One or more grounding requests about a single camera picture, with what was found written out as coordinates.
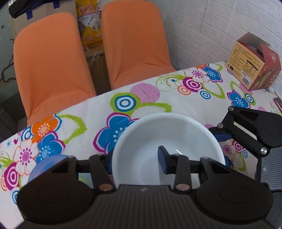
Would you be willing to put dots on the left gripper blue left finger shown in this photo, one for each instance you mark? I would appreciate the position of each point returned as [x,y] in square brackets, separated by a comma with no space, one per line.
[108,163]

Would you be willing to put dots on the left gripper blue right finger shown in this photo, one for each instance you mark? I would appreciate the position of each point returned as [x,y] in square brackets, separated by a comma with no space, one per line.
[167,161]

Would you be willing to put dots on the white plastic bowl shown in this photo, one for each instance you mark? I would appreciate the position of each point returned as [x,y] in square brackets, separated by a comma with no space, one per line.
[135,156]

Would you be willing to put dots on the translucent blue plastic bowl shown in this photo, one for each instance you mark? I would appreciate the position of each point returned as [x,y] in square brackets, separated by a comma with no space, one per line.
[45,164]

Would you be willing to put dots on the red cracker box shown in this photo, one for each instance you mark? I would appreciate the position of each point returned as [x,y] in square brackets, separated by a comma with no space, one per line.
[253,62]

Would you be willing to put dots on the floral tablecloth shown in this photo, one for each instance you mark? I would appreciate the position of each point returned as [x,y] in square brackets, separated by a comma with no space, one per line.
[94,126]

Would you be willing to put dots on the left orange chair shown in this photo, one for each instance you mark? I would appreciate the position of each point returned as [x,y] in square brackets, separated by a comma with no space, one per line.
[51,69]

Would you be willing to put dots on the orange chair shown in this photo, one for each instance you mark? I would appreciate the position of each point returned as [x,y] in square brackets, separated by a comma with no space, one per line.
[51,69]
[134,42]

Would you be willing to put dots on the right orange chair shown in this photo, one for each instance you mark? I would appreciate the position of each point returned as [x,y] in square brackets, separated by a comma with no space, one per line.
[134,42]

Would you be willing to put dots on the yellow snack bag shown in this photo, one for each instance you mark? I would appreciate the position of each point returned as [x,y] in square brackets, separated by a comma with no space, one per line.
[89,22]

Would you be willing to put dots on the black cloth on box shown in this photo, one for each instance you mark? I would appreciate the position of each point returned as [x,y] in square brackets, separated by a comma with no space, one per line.
[20,7]

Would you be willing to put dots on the cardboard box with blue handles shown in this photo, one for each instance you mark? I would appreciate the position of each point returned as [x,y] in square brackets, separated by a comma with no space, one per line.
[39,12]

